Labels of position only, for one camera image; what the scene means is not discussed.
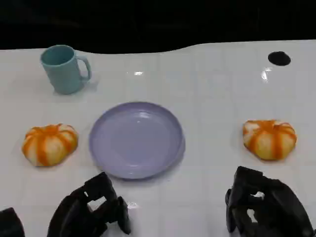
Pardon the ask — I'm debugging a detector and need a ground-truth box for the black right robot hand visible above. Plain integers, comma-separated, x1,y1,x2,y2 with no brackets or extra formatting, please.
224,165,315,237

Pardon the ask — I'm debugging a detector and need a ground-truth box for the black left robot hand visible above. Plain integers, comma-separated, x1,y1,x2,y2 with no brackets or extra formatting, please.
46,171,132,237

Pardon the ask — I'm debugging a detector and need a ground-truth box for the orange white toy bread roll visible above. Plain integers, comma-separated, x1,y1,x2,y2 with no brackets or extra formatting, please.
21,123,79,167
242,119,298,161

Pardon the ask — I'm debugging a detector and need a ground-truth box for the lilac plate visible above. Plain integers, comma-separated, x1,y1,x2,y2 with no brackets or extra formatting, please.
88,101,186,180

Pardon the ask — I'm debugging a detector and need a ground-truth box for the pale green mug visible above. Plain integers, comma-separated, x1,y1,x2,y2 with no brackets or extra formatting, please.
40,44,92,95

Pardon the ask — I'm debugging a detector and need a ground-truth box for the black round table grommet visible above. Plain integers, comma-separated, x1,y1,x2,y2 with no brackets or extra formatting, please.
268,51,292,67

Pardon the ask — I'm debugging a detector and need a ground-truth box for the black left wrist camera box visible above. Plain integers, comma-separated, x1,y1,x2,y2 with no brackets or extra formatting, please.
0,207,26,237

